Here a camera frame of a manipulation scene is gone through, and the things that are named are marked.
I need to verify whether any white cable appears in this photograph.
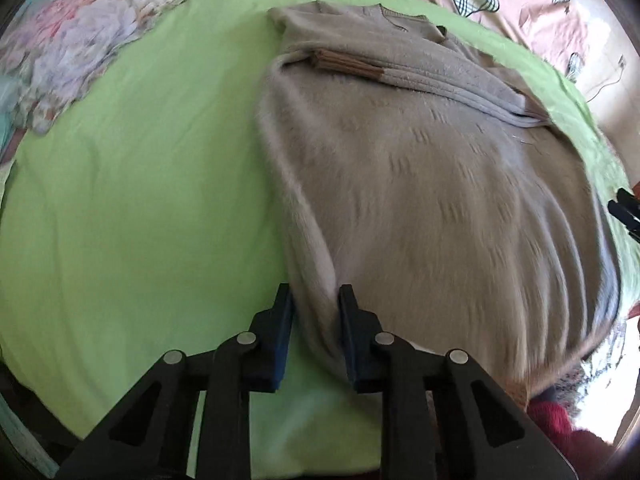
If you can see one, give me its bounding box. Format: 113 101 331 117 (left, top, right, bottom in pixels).
581 54 629 104

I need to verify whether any beige knit sweater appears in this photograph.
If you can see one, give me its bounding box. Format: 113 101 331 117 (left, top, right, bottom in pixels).
252 1 623 401

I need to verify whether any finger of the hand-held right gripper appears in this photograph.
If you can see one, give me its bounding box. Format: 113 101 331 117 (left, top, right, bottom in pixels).
607 187 640 242

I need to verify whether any teal floral pillow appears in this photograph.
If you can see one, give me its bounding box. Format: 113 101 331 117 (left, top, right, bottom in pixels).
0 0 199 161

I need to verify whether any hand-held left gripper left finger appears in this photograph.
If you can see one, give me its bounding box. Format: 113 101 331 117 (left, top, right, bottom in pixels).
55 283 296 480

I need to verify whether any red cloth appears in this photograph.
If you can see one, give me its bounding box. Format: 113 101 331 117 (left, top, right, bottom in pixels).
525 389 617 480

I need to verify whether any green bed sheet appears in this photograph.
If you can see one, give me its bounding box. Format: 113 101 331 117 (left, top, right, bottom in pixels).
0 0 640 476

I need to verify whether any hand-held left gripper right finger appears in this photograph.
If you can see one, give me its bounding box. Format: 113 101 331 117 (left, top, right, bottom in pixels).
337 283 577 480

